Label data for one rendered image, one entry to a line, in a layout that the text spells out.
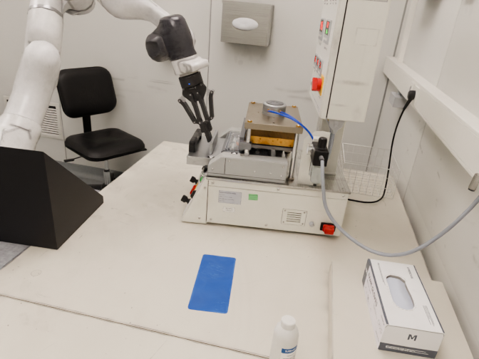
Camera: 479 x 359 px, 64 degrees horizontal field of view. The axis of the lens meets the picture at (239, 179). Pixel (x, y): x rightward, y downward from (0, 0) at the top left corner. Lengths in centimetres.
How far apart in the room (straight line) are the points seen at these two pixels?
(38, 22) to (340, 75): 97
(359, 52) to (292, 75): 157
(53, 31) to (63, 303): 87
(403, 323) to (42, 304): 82
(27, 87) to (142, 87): 172
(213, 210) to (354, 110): 54
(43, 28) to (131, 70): 160
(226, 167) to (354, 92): 44
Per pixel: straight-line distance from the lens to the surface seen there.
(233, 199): 125
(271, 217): 128
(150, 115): 303
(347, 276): 111
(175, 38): 127
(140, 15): 149
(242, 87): 276
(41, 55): 134
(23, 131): 133
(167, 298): 103
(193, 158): 128
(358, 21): 114
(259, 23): 256
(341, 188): 127
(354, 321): 99
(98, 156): 265
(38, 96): 136
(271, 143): 124
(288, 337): 80
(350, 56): 114
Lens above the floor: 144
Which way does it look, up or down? 25 degrees down
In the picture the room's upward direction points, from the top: 5 degrees clockwise
